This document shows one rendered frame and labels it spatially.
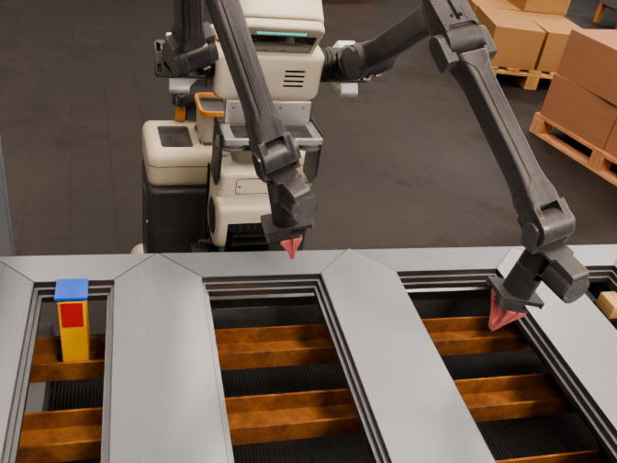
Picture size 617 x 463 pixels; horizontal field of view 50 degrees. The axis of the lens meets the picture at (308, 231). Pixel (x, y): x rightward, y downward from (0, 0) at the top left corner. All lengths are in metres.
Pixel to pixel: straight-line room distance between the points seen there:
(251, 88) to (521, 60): 4.64
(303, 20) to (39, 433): 1.03
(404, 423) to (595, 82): 3.63
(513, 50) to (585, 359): 4.37
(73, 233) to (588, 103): 3.22
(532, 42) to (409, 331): 4.49
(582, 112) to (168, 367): 3.82
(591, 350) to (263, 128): 0.83
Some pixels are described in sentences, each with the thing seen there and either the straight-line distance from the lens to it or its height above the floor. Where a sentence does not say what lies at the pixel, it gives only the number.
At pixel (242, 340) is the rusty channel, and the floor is 0.69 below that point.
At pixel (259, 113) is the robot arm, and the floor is 1.26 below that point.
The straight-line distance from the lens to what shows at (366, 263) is 1.54.
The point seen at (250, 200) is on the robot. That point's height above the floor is 0.80.
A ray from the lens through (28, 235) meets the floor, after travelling 3.10.
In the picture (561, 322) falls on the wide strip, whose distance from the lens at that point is 1.56.
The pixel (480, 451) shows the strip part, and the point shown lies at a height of 0.86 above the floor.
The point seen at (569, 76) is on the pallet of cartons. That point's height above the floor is 0.46.
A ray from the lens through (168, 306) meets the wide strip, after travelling 1.35.
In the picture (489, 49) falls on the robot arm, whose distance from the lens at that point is 1.30.
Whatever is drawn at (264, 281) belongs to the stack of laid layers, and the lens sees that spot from 1.45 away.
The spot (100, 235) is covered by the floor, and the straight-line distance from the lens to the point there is 3.06.
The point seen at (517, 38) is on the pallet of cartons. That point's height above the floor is 0.40.
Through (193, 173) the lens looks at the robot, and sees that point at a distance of 2.04.
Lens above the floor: 1.74
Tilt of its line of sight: 33 degrees down
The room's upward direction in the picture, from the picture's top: 9 degrees clockwise
